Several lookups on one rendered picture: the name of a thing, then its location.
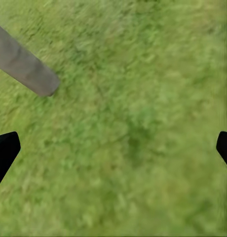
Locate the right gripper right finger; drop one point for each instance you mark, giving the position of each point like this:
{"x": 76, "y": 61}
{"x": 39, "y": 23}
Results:
{"x": 222, "y": 145}

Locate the tree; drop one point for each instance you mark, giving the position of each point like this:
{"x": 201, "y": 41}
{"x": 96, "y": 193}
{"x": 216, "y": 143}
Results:
{"x": 23, "y": 66}

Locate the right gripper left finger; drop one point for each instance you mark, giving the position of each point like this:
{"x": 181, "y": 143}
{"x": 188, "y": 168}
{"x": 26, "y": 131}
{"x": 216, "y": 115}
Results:
{"x": 9, "y": 149}

